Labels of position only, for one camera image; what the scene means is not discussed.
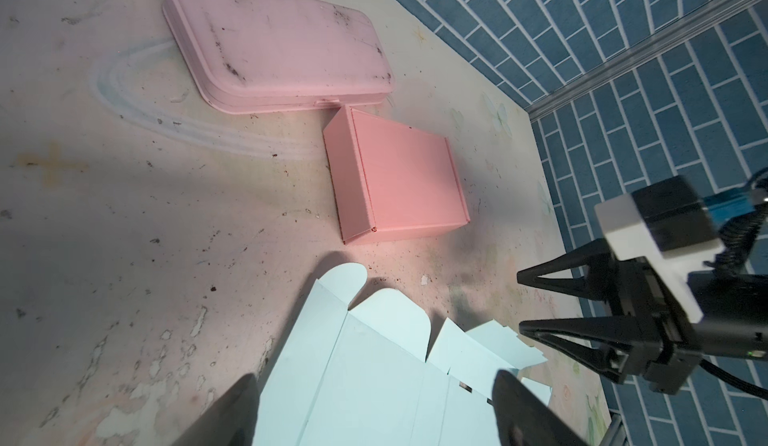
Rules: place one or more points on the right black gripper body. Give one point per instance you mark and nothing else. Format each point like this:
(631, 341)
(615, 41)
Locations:
(663, 346)

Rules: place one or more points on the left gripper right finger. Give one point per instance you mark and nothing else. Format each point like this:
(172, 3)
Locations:
(523, 419)

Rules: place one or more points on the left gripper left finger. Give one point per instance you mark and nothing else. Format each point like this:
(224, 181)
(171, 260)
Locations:
(230, 420)

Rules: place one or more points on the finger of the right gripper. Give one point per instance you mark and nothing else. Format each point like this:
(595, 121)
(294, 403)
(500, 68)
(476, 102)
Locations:
(589, 271)
(576, 338)

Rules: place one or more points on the light blue paper box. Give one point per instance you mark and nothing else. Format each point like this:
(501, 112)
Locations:
(372, 372)

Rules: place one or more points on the pink paper box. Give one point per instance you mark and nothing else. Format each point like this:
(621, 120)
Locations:
(391, 181)

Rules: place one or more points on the pink pencil case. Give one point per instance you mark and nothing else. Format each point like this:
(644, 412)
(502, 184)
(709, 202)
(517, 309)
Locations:
(258, 56)

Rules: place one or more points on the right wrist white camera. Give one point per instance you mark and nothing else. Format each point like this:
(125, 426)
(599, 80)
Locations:
(668, 225)

